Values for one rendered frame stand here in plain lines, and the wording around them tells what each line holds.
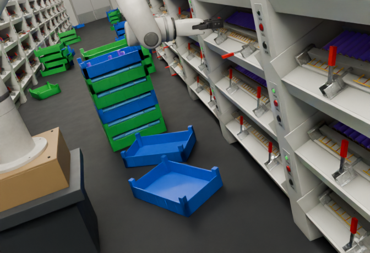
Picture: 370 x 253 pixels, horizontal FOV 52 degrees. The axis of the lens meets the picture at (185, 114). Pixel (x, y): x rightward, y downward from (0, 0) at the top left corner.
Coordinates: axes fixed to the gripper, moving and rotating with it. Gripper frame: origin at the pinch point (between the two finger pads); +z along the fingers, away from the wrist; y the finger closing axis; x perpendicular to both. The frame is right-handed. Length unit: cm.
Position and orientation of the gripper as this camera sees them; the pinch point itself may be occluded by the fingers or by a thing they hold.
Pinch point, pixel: (216, 22)
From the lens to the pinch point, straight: 137.4
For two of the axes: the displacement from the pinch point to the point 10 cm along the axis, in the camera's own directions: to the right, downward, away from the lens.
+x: -1.0, -9.4, -3.4
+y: 2.1, 3.1, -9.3
